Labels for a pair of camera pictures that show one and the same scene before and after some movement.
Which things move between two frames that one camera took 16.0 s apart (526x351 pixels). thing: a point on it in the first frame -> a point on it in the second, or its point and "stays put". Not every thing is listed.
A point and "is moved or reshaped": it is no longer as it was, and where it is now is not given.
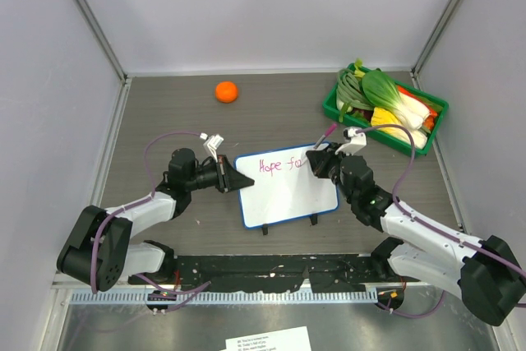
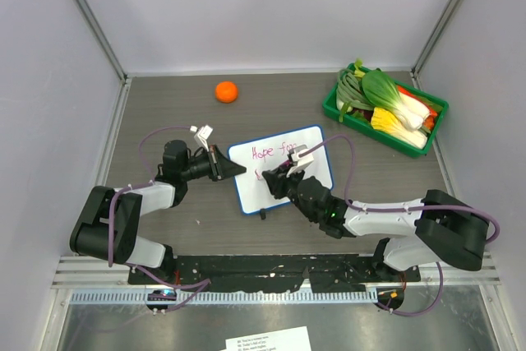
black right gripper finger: (319, 161) -> (279, 182)
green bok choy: (382, 90) stays put
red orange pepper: (429, 121) stays put
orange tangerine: (227, 92) stays put
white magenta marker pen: (326, 135) -> (283, 164)
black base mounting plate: (310, 273) stays put
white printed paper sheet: (290, 339) stays put
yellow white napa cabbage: (382, 117) stays put
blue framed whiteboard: (284, 189) is moved or reshaped
